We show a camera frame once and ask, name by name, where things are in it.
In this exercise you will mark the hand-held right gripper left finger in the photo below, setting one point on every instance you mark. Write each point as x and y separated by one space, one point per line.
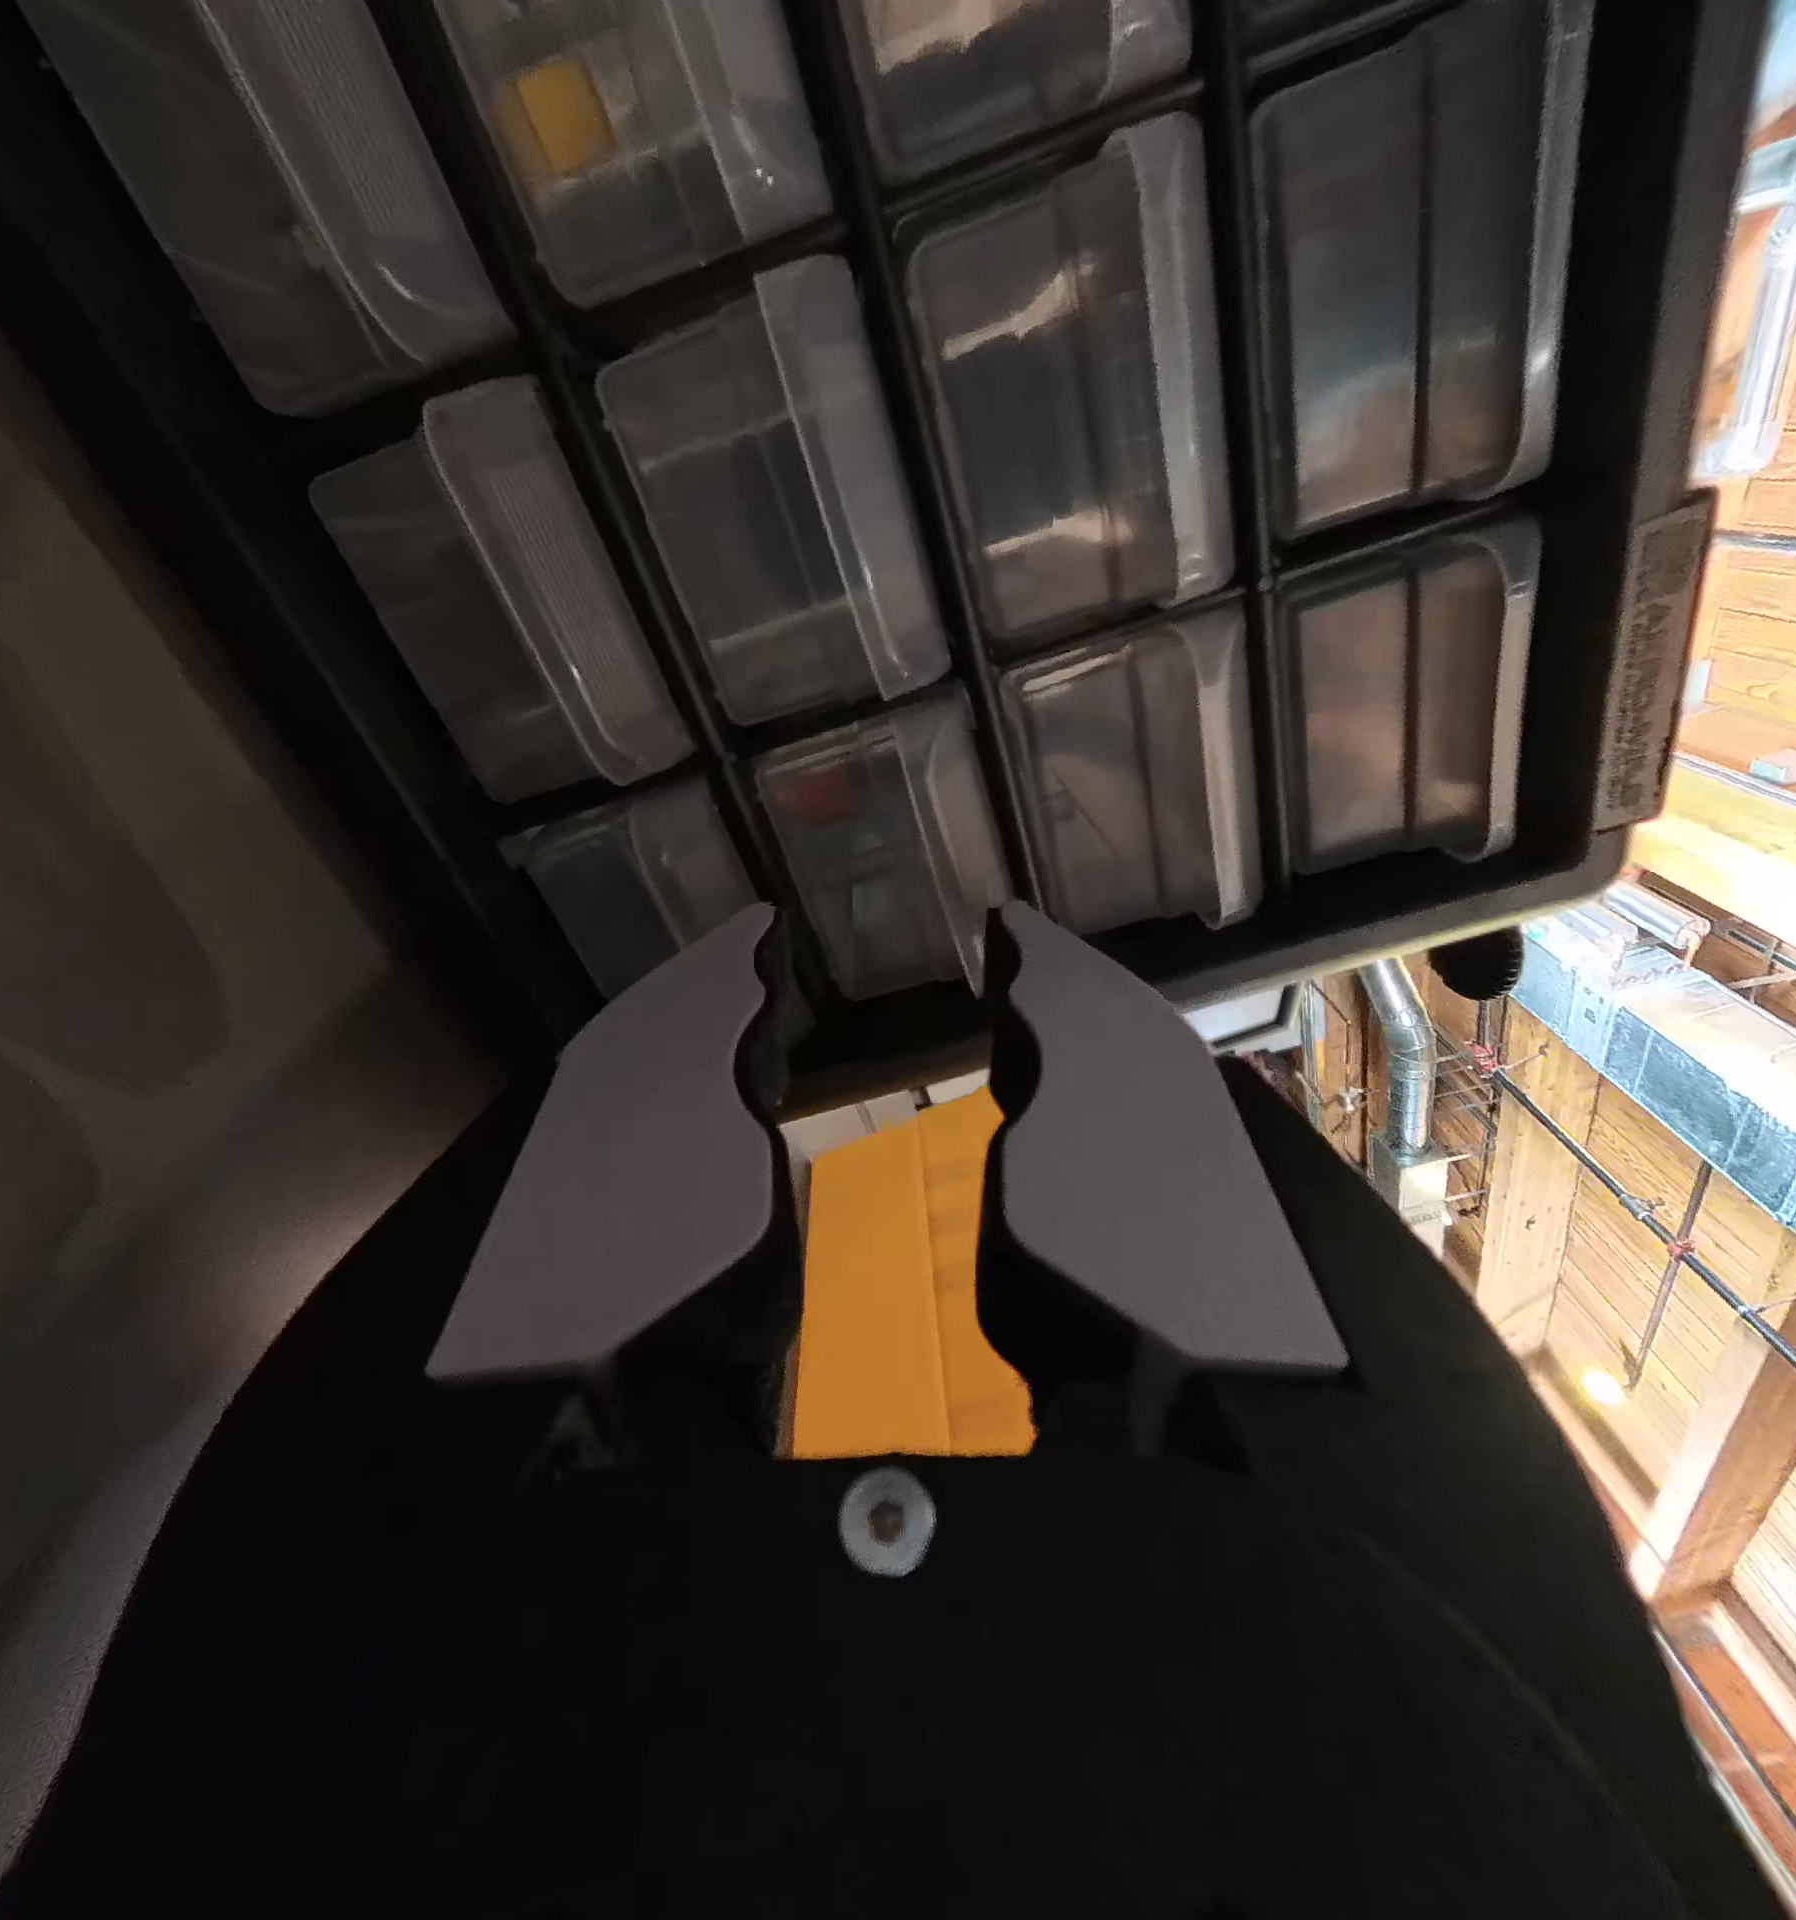
612 1204

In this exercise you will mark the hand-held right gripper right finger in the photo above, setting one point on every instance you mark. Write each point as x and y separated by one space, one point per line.
1172 1204

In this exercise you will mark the yellow plastic bin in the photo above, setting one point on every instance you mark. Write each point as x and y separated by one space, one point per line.
899 1293

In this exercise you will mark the black drawer cabinet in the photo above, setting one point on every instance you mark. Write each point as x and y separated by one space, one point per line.
1649 451

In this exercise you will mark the black round ribbed disc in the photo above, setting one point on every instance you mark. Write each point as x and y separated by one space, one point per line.
1477 962

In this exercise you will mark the silver pipe bundle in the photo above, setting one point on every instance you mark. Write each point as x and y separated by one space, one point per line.
1786 274

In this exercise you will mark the round metal duct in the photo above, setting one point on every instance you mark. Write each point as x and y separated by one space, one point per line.
1404 1082

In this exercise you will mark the metal air duct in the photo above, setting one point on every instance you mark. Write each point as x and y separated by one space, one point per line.
1712 1067

